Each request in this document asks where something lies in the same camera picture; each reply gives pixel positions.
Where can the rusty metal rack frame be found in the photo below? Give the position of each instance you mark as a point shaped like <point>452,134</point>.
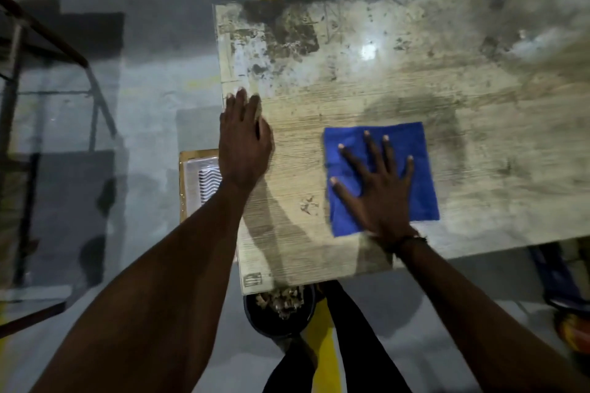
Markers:
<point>27,19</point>

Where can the person's left little finger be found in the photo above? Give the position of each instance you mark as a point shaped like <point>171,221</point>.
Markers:
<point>222,120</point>

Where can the person's right middle finger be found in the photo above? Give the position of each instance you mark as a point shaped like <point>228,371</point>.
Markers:
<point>373,151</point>

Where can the person's left hand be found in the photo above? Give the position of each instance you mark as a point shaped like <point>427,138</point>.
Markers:
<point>243,153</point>

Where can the person's left forearm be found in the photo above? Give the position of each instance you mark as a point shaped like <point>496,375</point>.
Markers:
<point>156,296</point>

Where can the person's right thumb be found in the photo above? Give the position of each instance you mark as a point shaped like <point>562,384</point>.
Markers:
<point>348,194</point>

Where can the black bucket with scraps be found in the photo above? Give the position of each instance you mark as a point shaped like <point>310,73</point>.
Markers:
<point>281,314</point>

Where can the orange object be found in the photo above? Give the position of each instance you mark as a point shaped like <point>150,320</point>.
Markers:
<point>574,333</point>

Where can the blue cleaning cloth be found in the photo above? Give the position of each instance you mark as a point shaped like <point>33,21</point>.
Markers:
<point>415,167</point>

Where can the person's right little finger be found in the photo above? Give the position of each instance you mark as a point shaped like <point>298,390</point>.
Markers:
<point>408,171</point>

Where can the person's right hand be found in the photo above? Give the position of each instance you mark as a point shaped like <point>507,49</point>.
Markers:
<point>385,204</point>

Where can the person's left leg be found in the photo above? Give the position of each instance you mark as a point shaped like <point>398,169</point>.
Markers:
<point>292,369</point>

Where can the blue bag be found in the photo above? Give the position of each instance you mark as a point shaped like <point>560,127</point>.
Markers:
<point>555,275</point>

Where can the person's left thumb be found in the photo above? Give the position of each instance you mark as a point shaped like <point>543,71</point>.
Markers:
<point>266,130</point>

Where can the person's leg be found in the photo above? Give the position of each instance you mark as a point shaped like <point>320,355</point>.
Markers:
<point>292,369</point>
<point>364,342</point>

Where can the person's right leg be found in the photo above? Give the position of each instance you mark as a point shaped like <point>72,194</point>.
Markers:
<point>364,342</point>

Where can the person's right forearm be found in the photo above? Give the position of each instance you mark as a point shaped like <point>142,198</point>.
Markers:
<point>474,319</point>

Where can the person's left middle finger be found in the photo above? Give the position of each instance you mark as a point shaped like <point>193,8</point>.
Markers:
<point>241,103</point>

